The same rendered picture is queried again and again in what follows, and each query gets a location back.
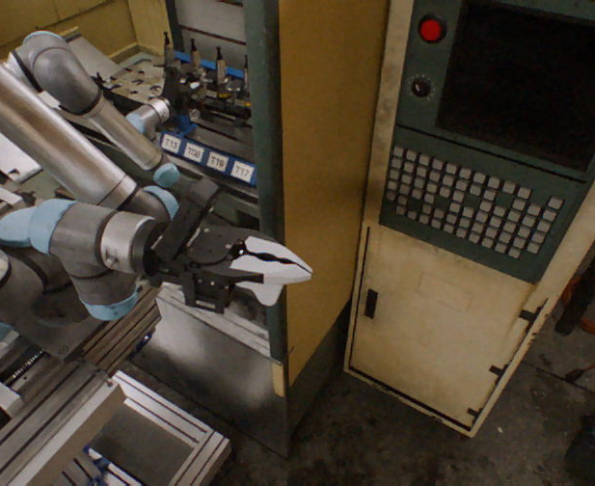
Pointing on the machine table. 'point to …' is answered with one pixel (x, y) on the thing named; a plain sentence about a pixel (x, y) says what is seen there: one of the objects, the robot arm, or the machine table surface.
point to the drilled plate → (135, 88)
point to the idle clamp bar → (222, 110)
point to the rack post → (184, 125)
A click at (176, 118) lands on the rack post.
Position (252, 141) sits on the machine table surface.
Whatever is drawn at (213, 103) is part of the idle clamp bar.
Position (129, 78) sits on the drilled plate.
